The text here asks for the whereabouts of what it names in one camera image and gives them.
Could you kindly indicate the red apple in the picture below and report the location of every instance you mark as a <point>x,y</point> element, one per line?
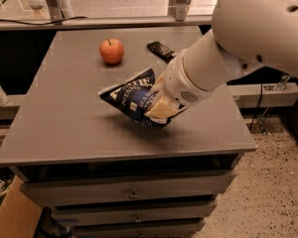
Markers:
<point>111,51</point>

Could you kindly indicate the grey drawer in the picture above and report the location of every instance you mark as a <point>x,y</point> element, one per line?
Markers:
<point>106,190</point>
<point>136,214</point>
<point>181,228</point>

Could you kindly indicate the blue kettle chip bag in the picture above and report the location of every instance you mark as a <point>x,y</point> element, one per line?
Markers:
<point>133,96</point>

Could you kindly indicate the black snack bar wrapper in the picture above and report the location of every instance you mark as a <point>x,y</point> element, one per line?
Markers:
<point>161,51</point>

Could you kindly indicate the cardboard box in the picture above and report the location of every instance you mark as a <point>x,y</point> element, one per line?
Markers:
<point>19,216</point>

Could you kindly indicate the bottom grey drawer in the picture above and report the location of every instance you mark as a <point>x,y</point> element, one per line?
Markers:
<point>181,228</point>

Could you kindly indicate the middle grey drawer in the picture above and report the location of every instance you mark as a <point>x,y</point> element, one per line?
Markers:
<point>136,214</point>

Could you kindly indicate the top grey drawer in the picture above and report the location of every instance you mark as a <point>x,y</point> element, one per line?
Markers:
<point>106,190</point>

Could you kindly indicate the grey metal rail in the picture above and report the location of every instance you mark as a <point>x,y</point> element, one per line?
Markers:
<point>85,23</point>

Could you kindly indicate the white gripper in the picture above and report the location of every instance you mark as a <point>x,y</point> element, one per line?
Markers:
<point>178,81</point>

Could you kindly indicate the grey drawer cabinet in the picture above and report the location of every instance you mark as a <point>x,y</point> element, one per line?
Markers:
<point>64,131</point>

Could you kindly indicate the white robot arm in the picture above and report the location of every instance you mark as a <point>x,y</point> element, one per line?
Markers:
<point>246,35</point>

